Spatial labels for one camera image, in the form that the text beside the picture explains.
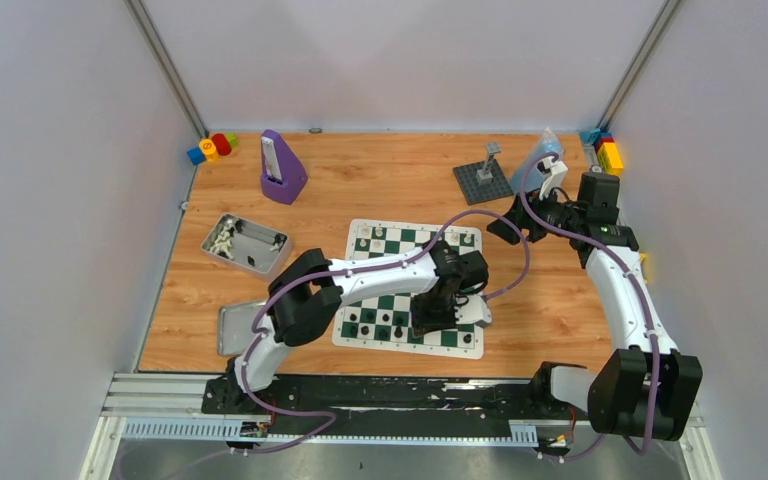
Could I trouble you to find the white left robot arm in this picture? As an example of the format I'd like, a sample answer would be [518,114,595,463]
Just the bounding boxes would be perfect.
[227,238,492,413]

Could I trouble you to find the purple metronome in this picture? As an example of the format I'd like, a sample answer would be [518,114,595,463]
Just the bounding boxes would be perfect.
[260,129,308,205]

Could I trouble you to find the blue plastic bag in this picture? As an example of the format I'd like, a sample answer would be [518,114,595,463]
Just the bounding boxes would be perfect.
[509,128,564,195]

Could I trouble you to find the silver tin box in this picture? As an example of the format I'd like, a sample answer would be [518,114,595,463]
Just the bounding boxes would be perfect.
[200,213,293,280]

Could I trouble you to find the green white chess board mat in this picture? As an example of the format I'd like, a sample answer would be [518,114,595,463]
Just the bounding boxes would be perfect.
[332,219,484,360]

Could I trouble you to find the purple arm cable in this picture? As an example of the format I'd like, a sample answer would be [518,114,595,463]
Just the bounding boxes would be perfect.
[517,152,662,458]
[238,209,532,425]

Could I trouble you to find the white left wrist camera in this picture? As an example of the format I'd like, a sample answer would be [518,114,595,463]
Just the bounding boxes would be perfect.
[455,295,493,328]

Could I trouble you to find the silver tin lid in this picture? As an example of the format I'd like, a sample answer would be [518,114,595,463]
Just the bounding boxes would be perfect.
[217,300,266,357]

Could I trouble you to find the colourful toy block stack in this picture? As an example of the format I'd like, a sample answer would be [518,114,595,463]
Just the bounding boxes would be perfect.
[186,132,239,166]

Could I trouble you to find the white chess pieces in tin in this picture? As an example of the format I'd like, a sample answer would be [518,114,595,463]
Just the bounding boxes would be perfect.
[208,220,236,260]

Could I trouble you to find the yellow red blue duplo bricks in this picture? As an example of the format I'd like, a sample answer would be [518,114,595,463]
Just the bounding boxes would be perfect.
[579,129,625,176]

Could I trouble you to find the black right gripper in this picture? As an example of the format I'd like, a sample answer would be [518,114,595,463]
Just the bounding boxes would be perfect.
[486,182,583,245]

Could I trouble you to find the grey lego baseplate with tower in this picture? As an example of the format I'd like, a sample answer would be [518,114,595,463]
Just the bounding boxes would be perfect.
[453,142,514,206]

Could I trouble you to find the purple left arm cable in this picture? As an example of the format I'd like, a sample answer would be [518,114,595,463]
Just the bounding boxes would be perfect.
[238,209,532,425]

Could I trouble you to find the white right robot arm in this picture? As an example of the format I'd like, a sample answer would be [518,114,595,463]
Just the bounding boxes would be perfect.
[488,172,703,441]

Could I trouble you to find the yellow curved block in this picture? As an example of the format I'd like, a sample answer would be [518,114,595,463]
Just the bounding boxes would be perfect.
[637,252,648,285]

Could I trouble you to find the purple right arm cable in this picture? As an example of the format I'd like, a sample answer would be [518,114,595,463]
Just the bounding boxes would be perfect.
[517,152,662,458]

